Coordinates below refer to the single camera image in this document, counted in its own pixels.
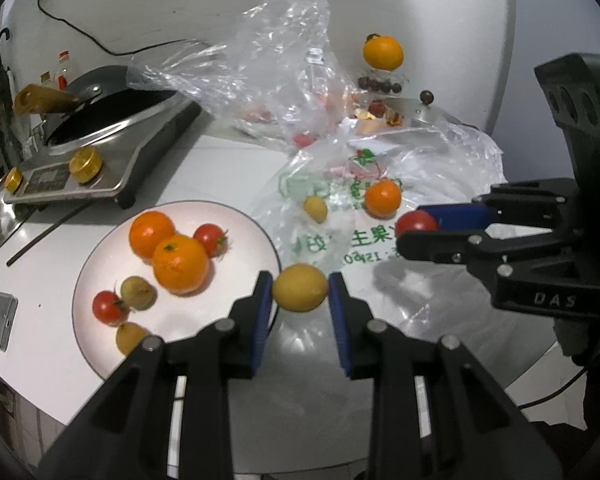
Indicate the steel induction cooker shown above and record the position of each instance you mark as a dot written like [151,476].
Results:
[130,160]

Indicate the white round plate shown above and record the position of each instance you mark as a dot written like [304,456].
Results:
[232,280]

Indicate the clear plastic tub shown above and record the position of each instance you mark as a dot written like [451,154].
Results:
[405,80]

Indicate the black umbrella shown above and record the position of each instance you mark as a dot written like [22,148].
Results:
[0,40]

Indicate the small red fruit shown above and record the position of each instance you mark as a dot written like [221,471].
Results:
[376,108]

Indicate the steel lid with brown knob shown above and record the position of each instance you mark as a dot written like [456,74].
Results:
[430,115]

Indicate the pile of brown dates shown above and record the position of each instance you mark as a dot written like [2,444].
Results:
[380,84]

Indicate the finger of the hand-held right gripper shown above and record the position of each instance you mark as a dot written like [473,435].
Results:
[460,216]
[430,246]

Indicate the small yellow fruit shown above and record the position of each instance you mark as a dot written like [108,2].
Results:
[315,209]

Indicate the clear plastic bags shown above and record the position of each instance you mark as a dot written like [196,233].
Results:
[345,250]

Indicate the clear bottle with red cap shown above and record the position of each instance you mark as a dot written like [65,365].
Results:
[62,72]

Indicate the mandarin orange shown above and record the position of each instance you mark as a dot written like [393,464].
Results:
[382,198]
[180,265]
[150,232]

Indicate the dark oil bottle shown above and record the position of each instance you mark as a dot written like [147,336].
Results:
[45,80]

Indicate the large yellow round fruit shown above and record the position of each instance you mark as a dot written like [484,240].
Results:
[300,287]

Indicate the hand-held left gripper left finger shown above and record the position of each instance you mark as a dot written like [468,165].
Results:
[261,320]

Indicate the large orange with stem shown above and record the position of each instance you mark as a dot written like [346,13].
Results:
[382,52]

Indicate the yellow-green round fruit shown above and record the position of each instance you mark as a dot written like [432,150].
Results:
[137,292]
[130,337]

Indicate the black chopstick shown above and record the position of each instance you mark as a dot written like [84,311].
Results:
[40,240]

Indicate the small red tomato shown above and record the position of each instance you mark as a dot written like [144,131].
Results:
[107,307]
[209,239]
[302,139]
[416,221]

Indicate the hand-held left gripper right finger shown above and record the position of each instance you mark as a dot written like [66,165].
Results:
[339,320]

